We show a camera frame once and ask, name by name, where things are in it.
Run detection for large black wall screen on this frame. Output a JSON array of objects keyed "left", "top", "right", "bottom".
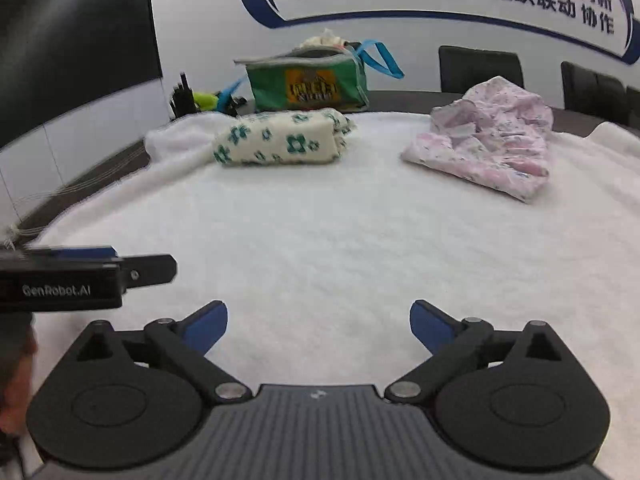
[{"left": 0, "top": 0, "right": 164, "bottom": 149}]

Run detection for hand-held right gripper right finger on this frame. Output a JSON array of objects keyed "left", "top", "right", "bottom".
[{"left": 385, "top": 300, "right": 564, "bottom": 403}]

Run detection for white fluffy blanket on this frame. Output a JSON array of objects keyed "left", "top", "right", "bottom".
[{"left": 27, "top": 109, "right": 640, "bottom": 480}]

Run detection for green zip bag blue straps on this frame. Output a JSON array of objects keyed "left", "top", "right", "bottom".
[{"left": 216, "top": 39, "right": 406, "bottom": 114}]

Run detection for person's left hand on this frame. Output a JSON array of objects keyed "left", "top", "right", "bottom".
[{"left": 0, "top": 337, "right": 40, "bottom": 436}]

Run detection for cream floral fleece pants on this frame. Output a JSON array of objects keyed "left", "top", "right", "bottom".
[{"left": 212, "top": 109, "right": 357, "bottom": 167}]

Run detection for pink floral garment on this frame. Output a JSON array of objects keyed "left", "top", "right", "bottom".
[{"left": 401, "top": 76, "right": 556, "bottom": 205}]

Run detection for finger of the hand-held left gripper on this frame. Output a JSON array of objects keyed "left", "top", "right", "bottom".
[
  {"left": 120, "top": 254, "right": 179, "bottom": 292},
  {"left": 25, "top": 245, "right": 120, "bottom": 264}
]

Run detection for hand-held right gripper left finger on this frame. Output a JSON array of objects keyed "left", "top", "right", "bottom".
[{"left": 75, "top": 301, "right": 253, "bottom": 405}]

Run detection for black chair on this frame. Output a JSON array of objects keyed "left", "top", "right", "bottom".
[
  {"left": 560, "top": 61, "right": 629, "bottom": 124},
  {"left": 438, "top": 45, "right": 525, "bottom": 94}
]

